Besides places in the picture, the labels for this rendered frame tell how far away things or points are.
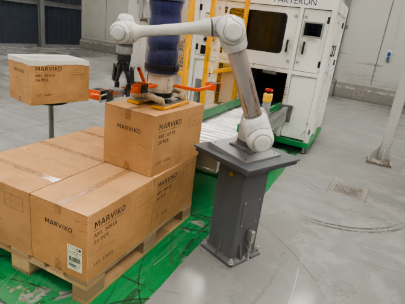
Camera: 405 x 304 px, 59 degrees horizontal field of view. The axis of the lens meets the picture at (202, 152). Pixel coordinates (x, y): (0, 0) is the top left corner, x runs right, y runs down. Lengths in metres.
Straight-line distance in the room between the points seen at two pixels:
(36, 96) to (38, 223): 1.71
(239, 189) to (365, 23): 9.38
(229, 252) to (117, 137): 1.06
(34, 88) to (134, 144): 1.52
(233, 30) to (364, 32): 9.56
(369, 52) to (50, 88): 9.15
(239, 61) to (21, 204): 1.39
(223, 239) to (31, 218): 1.21
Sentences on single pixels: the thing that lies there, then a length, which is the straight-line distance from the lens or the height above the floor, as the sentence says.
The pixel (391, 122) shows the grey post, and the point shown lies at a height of 0.58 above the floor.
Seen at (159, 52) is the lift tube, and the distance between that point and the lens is 2.38.
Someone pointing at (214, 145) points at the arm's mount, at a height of 0.78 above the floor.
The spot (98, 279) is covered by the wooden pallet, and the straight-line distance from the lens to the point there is 2.17.
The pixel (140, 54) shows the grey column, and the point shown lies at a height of 1.12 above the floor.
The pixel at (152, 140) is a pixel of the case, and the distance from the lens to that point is 2.21.
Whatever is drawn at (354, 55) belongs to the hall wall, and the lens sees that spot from 11.30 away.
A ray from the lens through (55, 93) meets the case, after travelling 3.71.
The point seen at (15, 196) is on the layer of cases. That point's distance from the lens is 2.23.
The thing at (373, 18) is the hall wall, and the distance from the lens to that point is 11.29.
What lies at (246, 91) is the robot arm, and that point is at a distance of 1.97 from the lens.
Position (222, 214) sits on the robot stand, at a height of 0.30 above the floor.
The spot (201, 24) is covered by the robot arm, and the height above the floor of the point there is 1.49.
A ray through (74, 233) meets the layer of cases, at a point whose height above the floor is 0.42.
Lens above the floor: 1.48
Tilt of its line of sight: 19 degrees down
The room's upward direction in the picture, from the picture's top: 7 degrees clockwise
